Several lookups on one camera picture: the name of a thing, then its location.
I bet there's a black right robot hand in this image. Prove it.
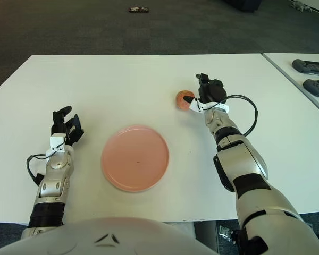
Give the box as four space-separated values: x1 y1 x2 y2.
184 73 231 114

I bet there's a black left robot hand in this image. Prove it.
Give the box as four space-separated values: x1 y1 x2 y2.
49 105 85 156

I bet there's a red yellow apple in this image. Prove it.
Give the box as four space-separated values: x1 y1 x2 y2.
175 90 196 111

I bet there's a round pink plate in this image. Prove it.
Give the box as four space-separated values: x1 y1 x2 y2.
100 124 170 192

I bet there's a black bulky floor object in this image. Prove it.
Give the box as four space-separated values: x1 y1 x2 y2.
223 0 264 13

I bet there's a dark grey handheld controller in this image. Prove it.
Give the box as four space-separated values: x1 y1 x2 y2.
302 79 319 97
291 58 319 76

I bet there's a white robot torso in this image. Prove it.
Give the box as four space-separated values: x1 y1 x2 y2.
0 216 220 255

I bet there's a small grey floor toy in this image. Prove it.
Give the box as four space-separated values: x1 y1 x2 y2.
289 0 313 13

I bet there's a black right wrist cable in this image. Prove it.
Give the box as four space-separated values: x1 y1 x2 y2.
224 94 259 136

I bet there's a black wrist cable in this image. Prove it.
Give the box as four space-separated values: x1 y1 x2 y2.
224 94 259 136
26 154 53 186

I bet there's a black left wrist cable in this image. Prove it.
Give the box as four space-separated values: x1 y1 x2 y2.
26 154 53 186

